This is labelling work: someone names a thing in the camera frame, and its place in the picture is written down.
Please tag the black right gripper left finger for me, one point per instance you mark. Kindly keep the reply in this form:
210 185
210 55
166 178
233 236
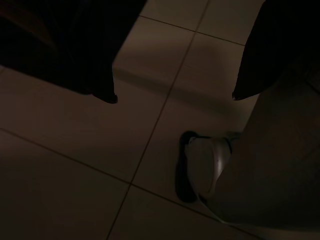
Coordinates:
62 37

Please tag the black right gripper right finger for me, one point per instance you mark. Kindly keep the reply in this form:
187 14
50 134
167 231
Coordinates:
275 37

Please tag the grey robot right leg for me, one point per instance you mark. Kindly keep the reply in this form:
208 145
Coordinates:
270 162

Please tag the grey robot right foot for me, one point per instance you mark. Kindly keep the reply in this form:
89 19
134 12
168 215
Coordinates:
205 162

